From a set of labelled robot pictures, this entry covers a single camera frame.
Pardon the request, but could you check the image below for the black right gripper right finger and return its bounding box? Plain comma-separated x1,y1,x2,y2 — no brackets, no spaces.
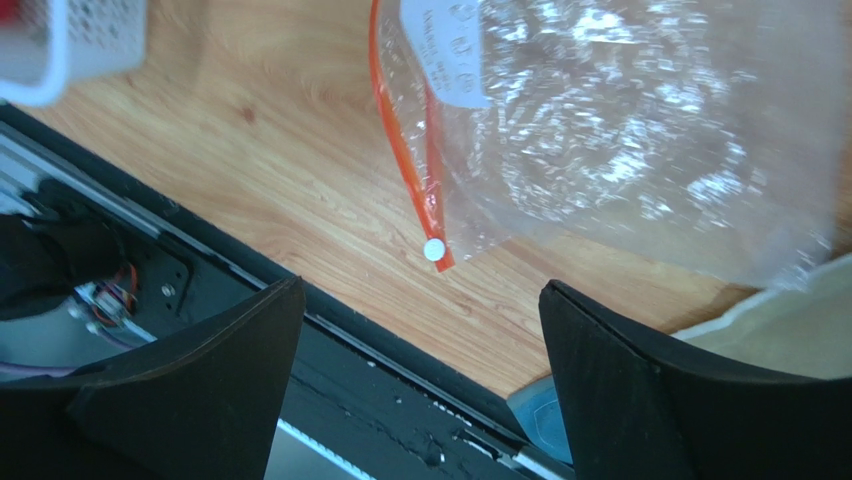
539,280,851,479

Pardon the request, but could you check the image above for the white plastic basket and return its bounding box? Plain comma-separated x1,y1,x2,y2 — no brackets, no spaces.
1,1,148,107

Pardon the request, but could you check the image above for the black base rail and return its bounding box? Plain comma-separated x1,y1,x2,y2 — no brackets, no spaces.
1,106,574,479

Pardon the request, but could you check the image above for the clear zip top bag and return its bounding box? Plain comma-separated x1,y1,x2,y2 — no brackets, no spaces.
369,1,851,288

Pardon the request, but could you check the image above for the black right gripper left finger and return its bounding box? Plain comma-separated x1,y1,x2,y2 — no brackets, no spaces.
1,278,306,479

